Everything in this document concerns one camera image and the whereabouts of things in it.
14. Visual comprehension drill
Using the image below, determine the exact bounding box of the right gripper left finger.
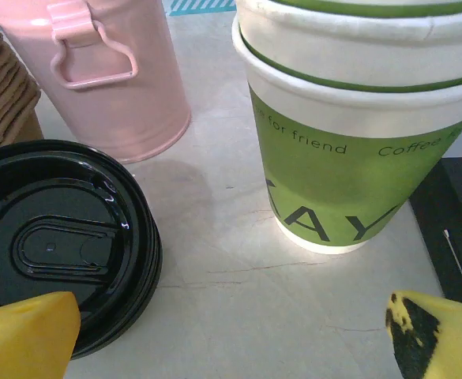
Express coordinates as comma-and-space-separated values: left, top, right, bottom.
0, 291, 82, 379

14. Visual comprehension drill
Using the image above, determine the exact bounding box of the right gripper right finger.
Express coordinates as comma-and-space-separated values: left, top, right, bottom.
385, 290, 462, 379

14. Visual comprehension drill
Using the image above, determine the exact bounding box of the green paper coffee cup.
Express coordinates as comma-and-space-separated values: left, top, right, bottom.
236, 0, 462, 95
231, 15, 462, 255
254, 0, 462, 19

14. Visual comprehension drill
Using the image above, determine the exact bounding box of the black plastic cup lid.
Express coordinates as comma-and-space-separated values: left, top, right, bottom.
70, 189, 163, 360
0, 138, 155, 340

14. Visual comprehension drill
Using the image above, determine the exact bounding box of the black folding chessboard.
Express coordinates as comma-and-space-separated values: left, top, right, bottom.
408, 156, 462, 310

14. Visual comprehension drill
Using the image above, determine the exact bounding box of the pink metal bucket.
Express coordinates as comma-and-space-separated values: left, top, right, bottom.
0, 0, 193, 165

